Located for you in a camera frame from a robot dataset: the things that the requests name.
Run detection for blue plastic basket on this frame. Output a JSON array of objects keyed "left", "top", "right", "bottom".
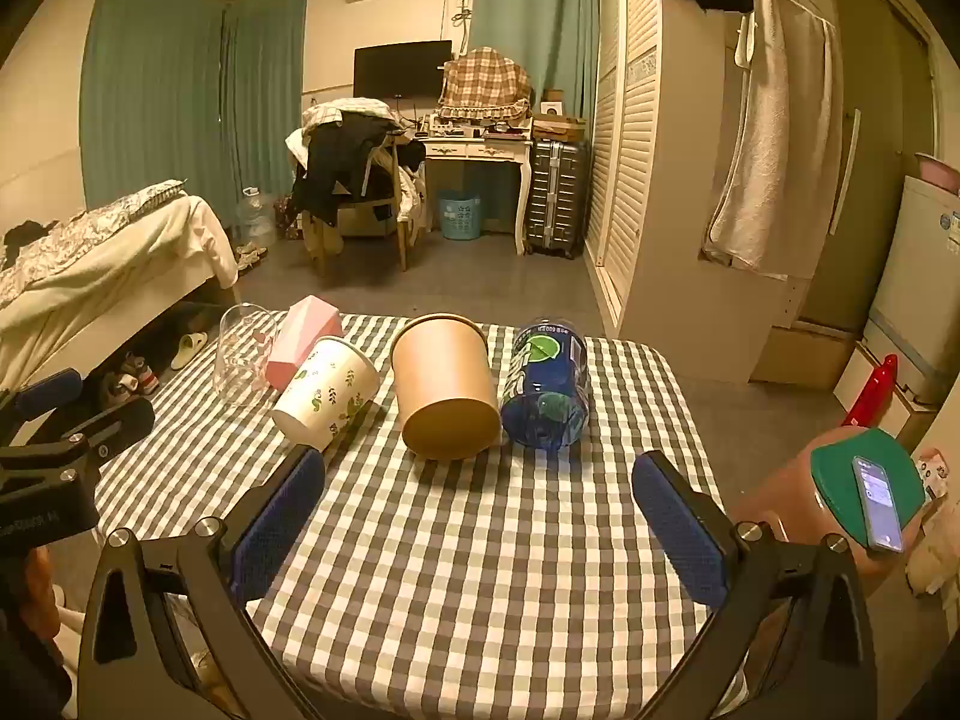
[{"left": 437, "top": 189, "right": 482, "bottom": 242}]

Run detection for floral printed blanket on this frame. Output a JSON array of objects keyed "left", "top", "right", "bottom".
[{"left": 0, "top": 179, "right": 188, "bottom": 310}]

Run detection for cream hanging towel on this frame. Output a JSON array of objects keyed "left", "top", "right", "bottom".
[{"left": 700, "top": 0, "right": 845, "bottom": 272}]

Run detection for white leaf print paper cup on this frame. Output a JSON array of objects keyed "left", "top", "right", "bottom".
[{"left": 271, "top": 336, "right": 382, "bottom": 455}]

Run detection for pink tissue box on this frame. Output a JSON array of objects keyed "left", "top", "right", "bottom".
[{"left": 265, "top": 296, "right": 344, "bottom": 392}]

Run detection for pink stool with green lid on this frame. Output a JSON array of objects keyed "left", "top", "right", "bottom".
[{"left": 730, "top": 425, "right": 929, "bottom": 602}]

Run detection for red plastic object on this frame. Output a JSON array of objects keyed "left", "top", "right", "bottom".
[{"left": 841, "top": 354, "right": 899, "bottom": 429}]

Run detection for bed with cream sheet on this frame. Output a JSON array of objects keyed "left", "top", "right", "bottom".
[{"left": 0, "top": 180, "right": 242, "bottom": 392}]

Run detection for pink basin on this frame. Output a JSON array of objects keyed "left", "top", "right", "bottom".
[{"left": 913, "top": 151, "right": 960, "bottom": 193}]

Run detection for dark clothes pile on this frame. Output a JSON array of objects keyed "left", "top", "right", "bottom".
[{"left": 291, "top": 111, "right": 402, "bottom": 230}]

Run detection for pale slippers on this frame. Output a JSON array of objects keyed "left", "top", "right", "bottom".
[{"left": 170, "top": 331, "right": 209, "bottom": 371}]

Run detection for clear water jug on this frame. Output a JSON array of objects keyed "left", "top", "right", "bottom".
[{"left": 238, "top": 185, "right": 278, "bottom": 246}]

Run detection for black monitor screen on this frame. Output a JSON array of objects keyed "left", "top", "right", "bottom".
[{"left": 353, "top": 40, "right": 454, "bottom": 101}]

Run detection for white dressing desk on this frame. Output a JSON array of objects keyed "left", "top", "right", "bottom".
[{"left": 418, "top": 129, "right": 534, "bottom": 257}]

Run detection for plaid cloth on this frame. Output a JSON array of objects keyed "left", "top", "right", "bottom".
[{"left": 436, "top": 46, "right": 536, "bottom": 125}]

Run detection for white appliance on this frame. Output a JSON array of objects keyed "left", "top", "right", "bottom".
[{"left": 861, "top": 174, "right": 960, "bottom": 407}]

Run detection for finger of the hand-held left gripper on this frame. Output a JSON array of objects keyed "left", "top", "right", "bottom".
[
  {"left": 30, "top": 396, "right": 156, "bottom": 466},
  {"left": 0, "top": 367, "right": 85, "bottom": 425}
]

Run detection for green window curtain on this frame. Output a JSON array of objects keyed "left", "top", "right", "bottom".
[
  {"left": 468, "top": 0, "right": 607, "bottom": 130},
  {"left": 220, "top": 0, "right": 311, "bottom": 202},
  {"left": 78, "top": 0, "right": 227, "bottom": 230}
]

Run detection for checkered tablecloth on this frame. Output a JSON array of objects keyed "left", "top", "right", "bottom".
[{"left": 94, "top": 311, "right": 751, "bottom": 720}]

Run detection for brown paper cup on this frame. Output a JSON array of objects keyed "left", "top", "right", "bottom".
[{"left": 390, "top": 313, "right": 503, "bottom": 463}]

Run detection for sneakers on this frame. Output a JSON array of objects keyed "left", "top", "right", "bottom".
[{"left": 100, "top": 355, "right": 161, "bottom": 407}]

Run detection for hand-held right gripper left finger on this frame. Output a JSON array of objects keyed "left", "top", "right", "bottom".
[{"left": 77, "top": 444, "right": 327, "bottom": 720}]

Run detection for person's left forearm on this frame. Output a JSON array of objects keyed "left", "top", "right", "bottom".
[{"left": 0, "top": 546, "right": 76, "bottom": 720}]

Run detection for smartphone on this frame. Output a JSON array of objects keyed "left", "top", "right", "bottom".
[{"left": 852, "top": 455, "right": 905, "bottom": 555}]

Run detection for clear glass cup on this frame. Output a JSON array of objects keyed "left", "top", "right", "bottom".
[{"left": 214, "top": 302, "right": 281, "bottom": 410}]

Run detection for white louvered wardrobe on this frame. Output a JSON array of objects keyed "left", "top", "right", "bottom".
[{"left": 583, "top": 0, "right": 797, "bottom": 344}]

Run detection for dark door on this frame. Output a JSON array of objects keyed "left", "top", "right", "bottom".
[{"left": 793, "top": 0, "right": 940, "bottom": 332}]

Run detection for grey suitcase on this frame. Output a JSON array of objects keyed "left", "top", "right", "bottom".
[{"left": 523, "top": 138, "right": 589, "bottom": 260}]

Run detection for wooden chair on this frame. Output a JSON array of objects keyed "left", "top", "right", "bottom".
[{"left": 301, "top": 131, "right": 421, "bottom": 276}]

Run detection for cardboard boxes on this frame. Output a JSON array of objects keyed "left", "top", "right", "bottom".
[{"left": 530, "top": 113, "right": 588, "bottom": 144}]

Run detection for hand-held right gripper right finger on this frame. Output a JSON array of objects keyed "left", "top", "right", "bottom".
[{"left": 632, "top": 450, "right": 878, "bottom": 720}]

